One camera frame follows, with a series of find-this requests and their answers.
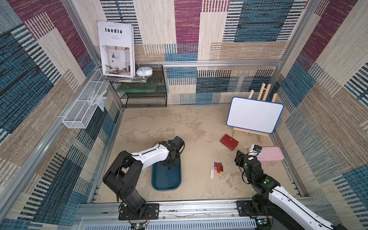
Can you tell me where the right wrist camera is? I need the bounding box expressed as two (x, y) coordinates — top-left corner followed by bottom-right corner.
(248, 144), (263, 156)

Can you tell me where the white wire basket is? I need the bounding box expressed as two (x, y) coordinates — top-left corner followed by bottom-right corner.
(62, 80), (108, 129)

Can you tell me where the blue-framed whiteboard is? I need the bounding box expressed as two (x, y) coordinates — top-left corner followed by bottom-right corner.
(226, 97), (285, 134)

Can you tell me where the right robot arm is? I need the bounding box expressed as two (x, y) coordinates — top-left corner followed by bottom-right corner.
(234, 150), (346, 230)

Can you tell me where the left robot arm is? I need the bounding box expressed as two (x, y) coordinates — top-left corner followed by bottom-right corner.
(103, 137), (185, 220)

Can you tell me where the teal plastic storage tray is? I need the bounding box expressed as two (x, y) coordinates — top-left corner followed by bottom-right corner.
(151, 160), (182, 191)

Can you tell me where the black wire shelf rack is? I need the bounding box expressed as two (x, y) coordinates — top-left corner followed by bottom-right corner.
(106, 65), (167, 109)

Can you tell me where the pink pencil case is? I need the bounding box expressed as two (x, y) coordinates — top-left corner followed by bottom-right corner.
(257, 147), (284, 163)

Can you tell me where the Inedia magazine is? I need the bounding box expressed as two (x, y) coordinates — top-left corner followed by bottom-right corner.
(97, 21), (136, 78)

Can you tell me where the wooden easel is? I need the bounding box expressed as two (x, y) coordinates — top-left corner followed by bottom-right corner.
(232, 83), (272, 143)

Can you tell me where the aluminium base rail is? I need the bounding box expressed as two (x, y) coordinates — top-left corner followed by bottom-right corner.
(72, 199), (267, 230)

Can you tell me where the white round device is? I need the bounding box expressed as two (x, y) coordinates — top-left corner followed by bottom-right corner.
(136, 67), (153, 77)

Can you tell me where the red leather wallet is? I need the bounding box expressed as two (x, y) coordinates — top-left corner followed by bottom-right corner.
(220, 134), (239, 150)

